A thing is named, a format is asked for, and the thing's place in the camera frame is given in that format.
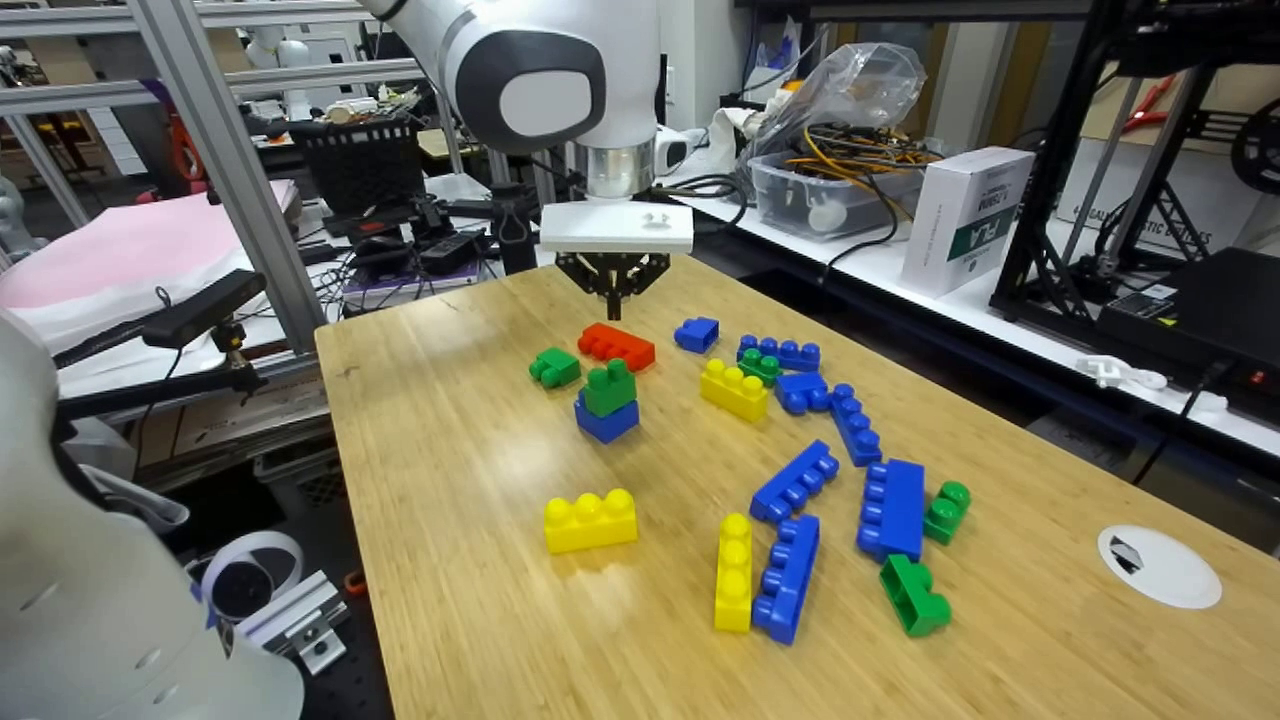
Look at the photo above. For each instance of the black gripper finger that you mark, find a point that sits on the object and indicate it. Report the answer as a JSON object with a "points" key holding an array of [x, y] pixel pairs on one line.
{"points": [[646, 282], [587, 282]]}

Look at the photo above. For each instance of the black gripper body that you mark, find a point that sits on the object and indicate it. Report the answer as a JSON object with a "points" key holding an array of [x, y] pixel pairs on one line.
{"points": [[618, 266]]}

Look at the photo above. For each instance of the green square toy block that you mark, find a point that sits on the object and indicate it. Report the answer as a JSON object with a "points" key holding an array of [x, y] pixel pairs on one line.
{"points": [[609, 385], [554, 365]]}

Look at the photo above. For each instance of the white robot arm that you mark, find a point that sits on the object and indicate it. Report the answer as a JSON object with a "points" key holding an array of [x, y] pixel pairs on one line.
{"points": [[440, 40]]}

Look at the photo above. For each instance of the red toy block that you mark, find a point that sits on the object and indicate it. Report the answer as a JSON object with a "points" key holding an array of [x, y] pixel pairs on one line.
{"points": [[618, 347]]}

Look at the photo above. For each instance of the small blue toy block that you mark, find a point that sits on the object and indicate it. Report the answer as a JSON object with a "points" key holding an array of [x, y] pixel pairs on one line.
{"points": [[699, 332], [802, 394]]}

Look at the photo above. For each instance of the yellow toy block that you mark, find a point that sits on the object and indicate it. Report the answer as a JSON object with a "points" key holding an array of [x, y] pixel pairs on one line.
{"points": [[733, 568], [733, 390], [591, 522]]}

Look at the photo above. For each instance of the small green toy block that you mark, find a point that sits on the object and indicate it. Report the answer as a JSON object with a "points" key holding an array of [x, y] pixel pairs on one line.
{"points": [[762, 365], [949, 512], [914, 593]]}

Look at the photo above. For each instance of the blue square toy block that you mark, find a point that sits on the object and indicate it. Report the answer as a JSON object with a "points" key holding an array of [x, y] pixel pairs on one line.
{"points": [[604, 425]]}

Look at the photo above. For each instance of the clear plastic container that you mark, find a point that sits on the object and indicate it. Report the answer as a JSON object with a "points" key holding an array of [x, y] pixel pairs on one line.
{"points": [[814, 201]]}

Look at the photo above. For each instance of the long blue toy block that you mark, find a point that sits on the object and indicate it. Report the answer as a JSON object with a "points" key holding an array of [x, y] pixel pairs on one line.
{"points": [[853, 425], [793, 482], [788, 576]]}

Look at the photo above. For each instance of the black crate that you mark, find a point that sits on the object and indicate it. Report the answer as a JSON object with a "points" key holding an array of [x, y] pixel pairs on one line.
{"points": [[357, 167]]}

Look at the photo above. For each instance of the clear plastic bag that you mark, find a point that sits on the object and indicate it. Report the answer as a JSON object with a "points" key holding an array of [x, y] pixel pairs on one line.
{"points": [[835, 87]]}

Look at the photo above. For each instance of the white cardboard box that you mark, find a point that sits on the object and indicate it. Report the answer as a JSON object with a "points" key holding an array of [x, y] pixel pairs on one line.
{"points": [[965, 219]]}

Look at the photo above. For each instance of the wide blue toy block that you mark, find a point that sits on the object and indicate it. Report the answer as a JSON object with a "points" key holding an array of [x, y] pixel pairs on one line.
{"points": [[892, 508]]}

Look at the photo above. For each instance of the white topped side bench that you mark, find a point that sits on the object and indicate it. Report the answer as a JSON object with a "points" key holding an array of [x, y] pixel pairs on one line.
{"points": [[1065, 360]]}

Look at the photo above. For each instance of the white tape roll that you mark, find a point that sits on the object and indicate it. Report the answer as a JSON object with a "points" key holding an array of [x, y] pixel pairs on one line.
{"points": [[244, 576]]}

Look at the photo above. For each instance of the pink cloth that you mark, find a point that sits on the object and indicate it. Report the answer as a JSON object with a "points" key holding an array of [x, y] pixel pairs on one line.
{"points": [[121, 253]]}

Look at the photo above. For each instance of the small white object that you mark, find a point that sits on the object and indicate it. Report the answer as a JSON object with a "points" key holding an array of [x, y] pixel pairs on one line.
{"points": [[1113, 370]]}

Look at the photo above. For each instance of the white rounded housing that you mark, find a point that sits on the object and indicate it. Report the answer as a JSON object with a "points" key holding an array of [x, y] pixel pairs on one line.
{"points": [[93, 574]]}

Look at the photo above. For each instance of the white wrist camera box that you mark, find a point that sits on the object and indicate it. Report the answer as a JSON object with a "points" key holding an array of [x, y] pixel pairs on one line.
{"points": [[618, 227]]}

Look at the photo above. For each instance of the aluminium extrusion frame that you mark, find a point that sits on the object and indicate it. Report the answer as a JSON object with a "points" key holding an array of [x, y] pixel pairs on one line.
{"points": [[226, 172]]}

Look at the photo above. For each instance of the metal bracket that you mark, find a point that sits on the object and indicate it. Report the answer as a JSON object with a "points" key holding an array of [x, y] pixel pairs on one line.
{"points": [[305, 629]]}

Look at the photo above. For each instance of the black 3D printer frame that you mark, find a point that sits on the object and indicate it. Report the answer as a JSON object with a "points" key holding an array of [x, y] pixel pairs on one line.
{"points": [[1206, 313]]}

